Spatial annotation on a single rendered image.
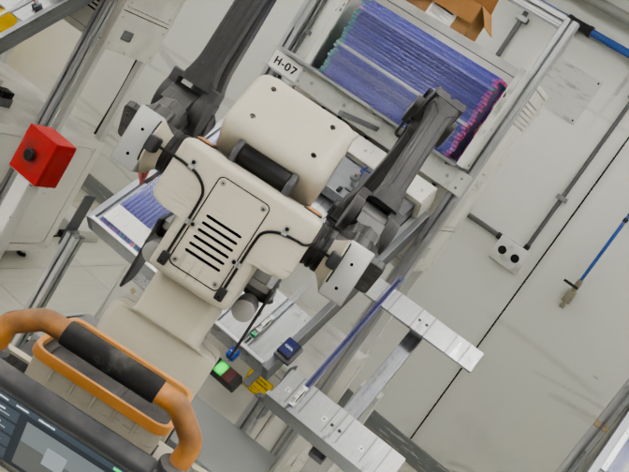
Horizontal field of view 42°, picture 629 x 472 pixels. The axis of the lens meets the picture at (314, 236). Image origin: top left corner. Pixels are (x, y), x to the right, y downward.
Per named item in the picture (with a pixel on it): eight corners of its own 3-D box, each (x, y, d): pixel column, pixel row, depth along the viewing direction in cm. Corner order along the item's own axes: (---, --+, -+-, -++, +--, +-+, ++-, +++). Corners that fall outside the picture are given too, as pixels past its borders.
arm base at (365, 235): (328, 234, 144) (384, 271, 144) (345, 206, 150) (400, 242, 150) (311, 259, 151) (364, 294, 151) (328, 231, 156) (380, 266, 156)
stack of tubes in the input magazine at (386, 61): (448, 158, 235) (503, 78, 229) (316, 69, 251) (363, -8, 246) (459, 162, 246) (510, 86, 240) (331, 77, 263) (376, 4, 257)
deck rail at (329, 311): (266, 381, 211) (268, 370, 206) (260, 376, 211) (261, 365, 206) (426, 227, 246) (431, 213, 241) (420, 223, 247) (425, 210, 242)
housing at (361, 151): (412, 232, 246) (422, 203, 234) (292, 145, 262) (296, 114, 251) (428, 217, 250) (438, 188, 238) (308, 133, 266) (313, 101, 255)
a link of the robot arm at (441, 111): (443, 68, 174) (480, 96, 175) (415, 100, 186) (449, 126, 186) (344, 217, 152) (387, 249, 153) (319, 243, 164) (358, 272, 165)
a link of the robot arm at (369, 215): (353, 225, 150) (375, 242, 150) (373, 191, 157) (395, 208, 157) (330, 248, 157) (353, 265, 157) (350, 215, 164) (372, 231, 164)
